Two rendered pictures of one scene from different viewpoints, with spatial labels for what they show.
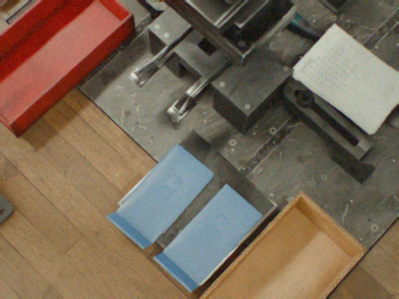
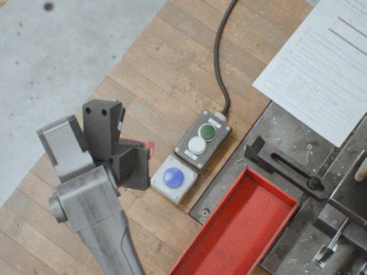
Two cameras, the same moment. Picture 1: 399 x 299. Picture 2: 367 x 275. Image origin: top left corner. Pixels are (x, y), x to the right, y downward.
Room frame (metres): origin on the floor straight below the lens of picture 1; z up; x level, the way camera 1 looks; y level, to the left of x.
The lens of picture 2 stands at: (0.28, 0.32, 2.35)
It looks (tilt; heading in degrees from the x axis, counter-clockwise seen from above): 74 degrees down; 1
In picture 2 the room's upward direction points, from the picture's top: 5 degrees counter-clockwise
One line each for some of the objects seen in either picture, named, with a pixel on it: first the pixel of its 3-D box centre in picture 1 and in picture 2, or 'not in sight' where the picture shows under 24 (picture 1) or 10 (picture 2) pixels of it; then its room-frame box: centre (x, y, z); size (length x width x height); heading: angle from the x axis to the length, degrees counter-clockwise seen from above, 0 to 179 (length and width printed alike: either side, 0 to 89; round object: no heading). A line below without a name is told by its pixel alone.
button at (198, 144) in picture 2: not in sight; (198, 145); (0.67, 0.29, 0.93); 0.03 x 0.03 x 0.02
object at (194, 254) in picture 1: (208, 236); not in sight; (0.21, -0.02, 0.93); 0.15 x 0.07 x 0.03; 142
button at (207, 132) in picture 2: not in sight; (207, 132); (0.69, 0.27, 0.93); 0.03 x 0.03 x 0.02
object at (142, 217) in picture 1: (160, 195); not in sight; (0.27, 0.05, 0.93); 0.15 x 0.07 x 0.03; 144
